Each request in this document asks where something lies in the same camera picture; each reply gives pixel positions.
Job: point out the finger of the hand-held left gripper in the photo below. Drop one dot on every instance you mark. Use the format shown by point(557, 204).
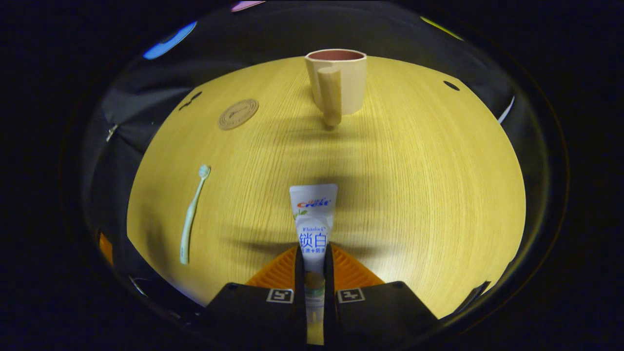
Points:
point(106, 249)

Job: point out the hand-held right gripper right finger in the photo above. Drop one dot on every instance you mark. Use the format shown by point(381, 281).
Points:
point(380, 312)

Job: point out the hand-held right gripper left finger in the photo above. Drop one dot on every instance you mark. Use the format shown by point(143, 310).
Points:
point(253, 312)

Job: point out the silver cloth clip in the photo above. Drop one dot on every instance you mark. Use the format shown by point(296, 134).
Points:
point(112, 132)

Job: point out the beige cup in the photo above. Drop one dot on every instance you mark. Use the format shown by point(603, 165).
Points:
point(348, 83)

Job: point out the pale green toothbrush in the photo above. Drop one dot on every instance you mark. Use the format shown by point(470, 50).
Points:
point(191, 217)

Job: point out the black backdrop cloth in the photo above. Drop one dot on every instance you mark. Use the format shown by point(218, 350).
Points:
point(146, 97)

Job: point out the white toothpaste tube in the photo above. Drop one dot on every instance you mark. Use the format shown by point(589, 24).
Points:
point(313, 219)

